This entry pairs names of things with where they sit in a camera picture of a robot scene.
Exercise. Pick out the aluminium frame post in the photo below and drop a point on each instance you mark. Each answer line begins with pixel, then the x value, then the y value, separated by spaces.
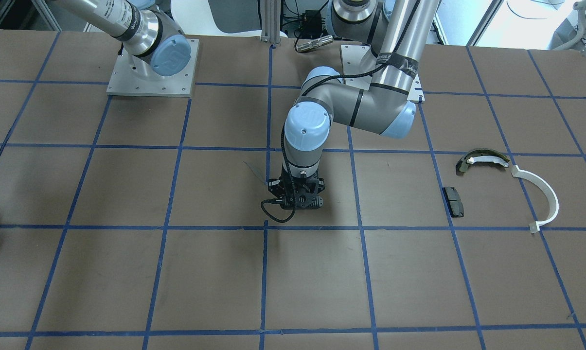
pixel 270 21

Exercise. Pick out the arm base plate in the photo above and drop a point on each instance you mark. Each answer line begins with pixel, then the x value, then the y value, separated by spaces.
pixel 131 77
pixel 359 59

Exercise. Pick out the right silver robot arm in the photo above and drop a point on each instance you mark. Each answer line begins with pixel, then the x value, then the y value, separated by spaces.
pixel 145 31

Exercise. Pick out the black brake pad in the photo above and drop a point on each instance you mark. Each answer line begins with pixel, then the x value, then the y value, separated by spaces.
pixel 454 202

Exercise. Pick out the dark green brake shoe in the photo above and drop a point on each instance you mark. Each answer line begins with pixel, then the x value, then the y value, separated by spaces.
pixel 481 155

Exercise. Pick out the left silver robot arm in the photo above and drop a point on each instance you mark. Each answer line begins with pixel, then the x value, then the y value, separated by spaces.
pixel 375 100

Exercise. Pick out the white plastic chair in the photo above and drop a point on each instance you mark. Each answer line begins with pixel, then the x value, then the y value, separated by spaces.
pixel 195 17

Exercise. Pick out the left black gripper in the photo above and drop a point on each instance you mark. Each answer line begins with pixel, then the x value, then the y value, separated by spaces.
pixel 275 185

